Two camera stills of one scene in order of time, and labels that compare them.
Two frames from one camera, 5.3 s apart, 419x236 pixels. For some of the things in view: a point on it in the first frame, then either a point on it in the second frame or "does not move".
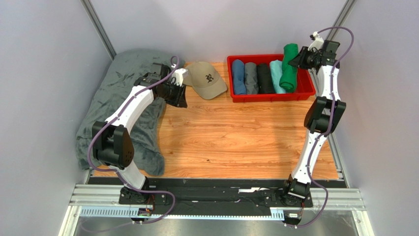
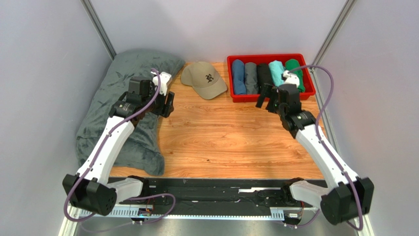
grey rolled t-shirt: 251,80 does not move
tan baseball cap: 205,79 does not move
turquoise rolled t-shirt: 276,69 does not move
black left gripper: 179,100 -> 168,107
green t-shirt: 288,80 -> 291,64
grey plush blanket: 117,78 does not move
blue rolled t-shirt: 238,76 does not move
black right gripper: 302,58 -> 271,99
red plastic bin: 304,88 does not move
